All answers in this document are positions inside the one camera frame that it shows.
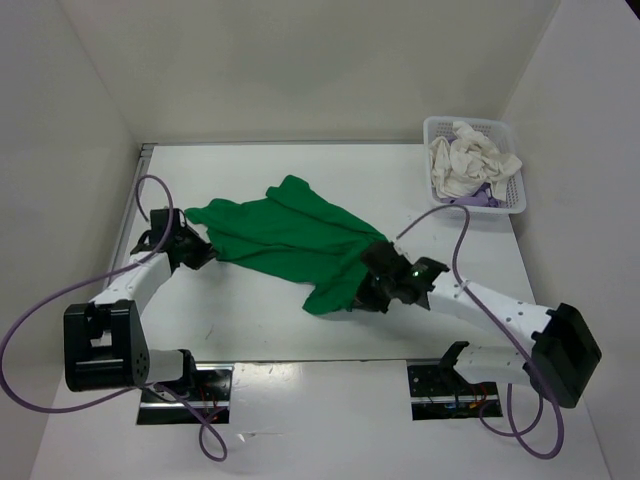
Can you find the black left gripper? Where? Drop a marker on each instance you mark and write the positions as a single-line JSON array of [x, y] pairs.
[[204, 253]]

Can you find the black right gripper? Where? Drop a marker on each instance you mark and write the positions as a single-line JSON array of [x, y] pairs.
[[366, 299]]

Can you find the green t shirt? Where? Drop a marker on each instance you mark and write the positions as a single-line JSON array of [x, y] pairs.
[[296, 235]]

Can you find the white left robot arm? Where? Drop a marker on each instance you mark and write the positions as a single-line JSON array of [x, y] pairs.
[[104, 341]]

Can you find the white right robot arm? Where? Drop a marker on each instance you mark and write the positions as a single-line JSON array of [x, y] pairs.
[[556, 353]]

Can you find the lavender t shirt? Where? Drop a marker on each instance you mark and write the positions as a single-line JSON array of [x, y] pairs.
[[482, 197]]

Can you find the white t shirt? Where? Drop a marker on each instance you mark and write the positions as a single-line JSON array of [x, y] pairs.
[[459, 163]]

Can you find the white plastic basket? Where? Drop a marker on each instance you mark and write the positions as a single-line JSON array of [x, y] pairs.
[[497, 131]]

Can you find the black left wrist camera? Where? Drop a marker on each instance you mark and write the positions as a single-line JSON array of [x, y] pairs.
[[161, 219]]

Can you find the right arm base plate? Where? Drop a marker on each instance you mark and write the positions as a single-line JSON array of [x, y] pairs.
[[432, 397]]

